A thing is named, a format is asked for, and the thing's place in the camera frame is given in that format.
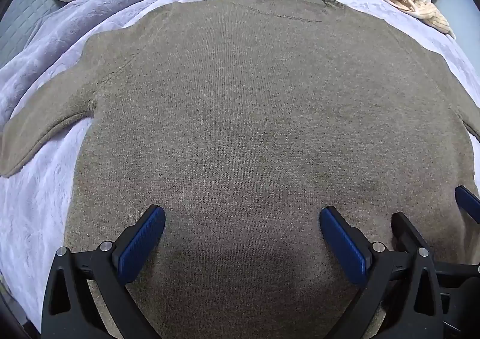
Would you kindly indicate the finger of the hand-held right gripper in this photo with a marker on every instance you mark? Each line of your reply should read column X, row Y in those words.
column 405, row 232
column 468, row 202

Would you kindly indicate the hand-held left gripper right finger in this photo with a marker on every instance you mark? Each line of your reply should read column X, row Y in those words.
column 343, row 245

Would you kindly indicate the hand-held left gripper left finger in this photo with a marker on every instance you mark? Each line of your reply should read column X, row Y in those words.
column 144, row 238

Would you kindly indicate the olive brown knit sweater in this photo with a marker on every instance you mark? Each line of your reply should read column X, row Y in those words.
column 240, row 118

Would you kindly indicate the lavender plush blanket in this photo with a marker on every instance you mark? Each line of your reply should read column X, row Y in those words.
column 37, row 193

